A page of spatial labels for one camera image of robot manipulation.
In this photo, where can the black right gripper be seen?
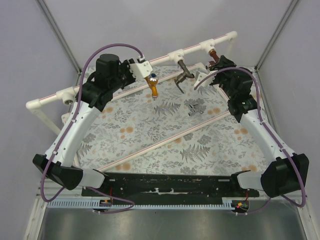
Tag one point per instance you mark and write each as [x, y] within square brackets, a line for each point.
[219, 65]

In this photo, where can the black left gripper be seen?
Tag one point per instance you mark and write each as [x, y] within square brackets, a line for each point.
[125, 67]

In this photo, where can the brown faucet chrome knob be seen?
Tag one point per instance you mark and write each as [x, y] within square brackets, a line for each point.
[213, 56]

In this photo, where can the white PVC pipe frame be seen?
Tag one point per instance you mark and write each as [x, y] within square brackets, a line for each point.
[67, 95]

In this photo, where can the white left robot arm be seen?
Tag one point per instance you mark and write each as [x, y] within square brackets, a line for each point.
[109, 76]

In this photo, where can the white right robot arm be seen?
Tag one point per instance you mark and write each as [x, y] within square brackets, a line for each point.
[287, 171]

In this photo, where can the orange faucet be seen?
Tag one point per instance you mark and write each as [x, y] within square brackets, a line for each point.
[152, 82]

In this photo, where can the dark grey lever faucet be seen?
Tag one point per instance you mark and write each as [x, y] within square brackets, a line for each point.
[183, 76]

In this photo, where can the small chrome faucet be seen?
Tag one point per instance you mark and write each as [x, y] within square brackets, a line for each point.
[194, 109]

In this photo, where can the floral patterned mat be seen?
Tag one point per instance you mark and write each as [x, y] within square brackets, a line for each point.
[171, 141]

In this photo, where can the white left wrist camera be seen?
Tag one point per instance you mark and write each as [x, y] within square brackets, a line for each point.
[140, 70]

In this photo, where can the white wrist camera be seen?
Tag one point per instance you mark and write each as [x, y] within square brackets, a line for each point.
[140, 70]
[204, 79]

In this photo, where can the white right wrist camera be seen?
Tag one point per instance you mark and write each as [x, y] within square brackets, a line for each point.
[204, 79]

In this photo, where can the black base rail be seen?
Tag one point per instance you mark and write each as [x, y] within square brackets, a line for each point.
[160, 189]

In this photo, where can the light blue cable duct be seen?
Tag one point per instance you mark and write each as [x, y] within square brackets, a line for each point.
[96, 204]

